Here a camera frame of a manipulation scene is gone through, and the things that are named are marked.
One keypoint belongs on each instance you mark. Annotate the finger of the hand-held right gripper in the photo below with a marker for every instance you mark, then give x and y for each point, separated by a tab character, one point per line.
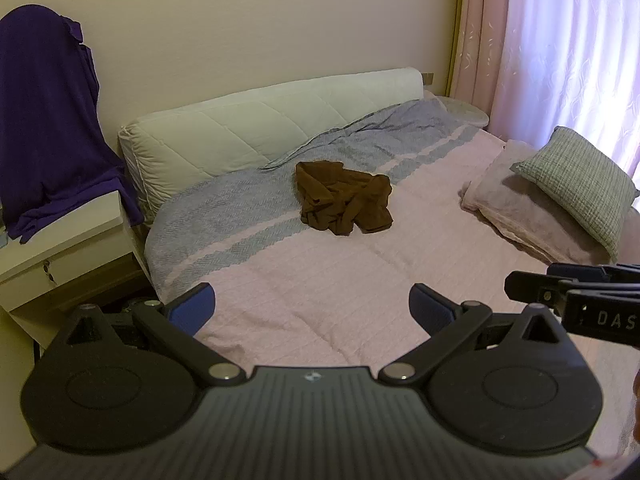
530	287
575	271

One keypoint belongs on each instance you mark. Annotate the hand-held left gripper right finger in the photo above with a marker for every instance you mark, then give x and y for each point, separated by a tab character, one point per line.
430	306

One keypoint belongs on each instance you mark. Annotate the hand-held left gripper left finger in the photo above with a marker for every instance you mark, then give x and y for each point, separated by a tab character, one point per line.
192	306

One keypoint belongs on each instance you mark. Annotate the brown tights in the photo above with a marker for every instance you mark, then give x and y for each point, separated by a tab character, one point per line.
345	197

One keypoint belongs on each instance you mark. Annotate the folded pink blanket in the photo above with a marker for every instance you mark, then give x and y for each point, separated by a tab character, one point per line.
510	200

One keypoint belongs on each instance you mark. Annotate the green checked pillow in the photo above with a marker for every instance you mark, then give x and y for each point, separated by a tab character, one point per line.
575	180

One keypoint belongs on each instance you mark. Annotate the pink and grey bed blanket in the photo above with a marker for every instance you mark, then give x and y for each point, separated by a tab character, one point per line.
300	270

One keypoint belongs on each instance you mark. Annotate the white nightstand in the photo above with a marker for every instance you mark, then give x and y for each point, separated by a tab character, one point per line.
75	260

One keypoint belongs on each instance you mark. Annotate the drawer keys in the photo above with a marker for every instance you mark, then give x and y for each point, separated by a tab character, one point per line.
48	271

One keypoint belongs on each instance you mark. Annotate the white quilted headboard cushion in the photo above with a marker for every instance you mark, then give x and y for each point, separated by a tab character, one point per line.
225	130

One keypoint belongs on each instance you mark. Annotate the round white side table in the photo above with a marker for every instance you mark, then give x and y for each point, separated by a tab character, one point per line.
465	110

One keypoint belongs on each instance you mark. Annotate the purple cloth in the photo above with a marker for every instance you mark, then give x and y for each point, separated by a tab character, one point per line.
45	120

